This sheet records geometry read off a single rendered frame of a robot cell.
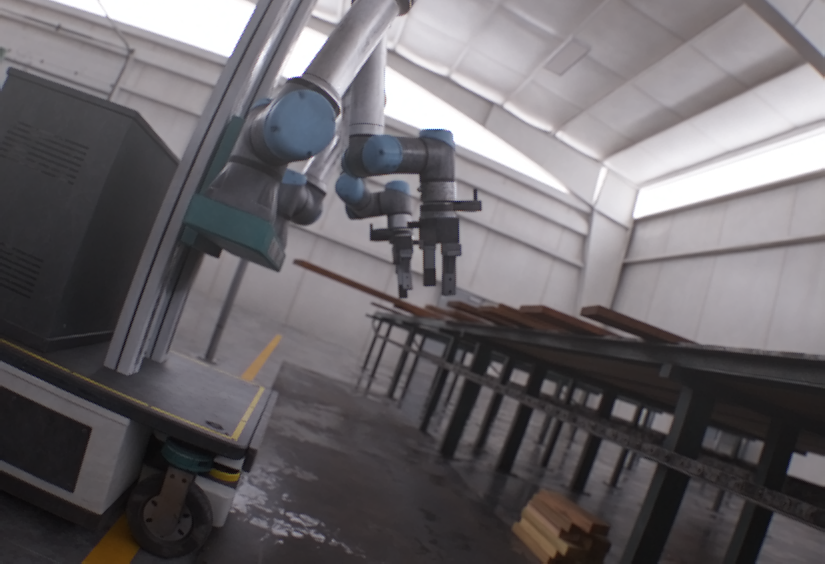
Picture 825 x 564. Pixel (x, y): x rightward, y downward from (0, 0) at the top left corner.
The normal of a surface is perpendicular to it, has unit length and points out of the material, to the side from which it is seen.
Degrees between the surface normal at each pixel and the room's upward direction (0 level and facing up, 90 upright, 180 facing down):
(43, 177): 90
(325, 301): 89
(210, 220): 90
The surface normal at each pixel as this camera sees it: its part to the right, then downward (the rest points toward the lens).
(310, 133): 0.44, 0.20
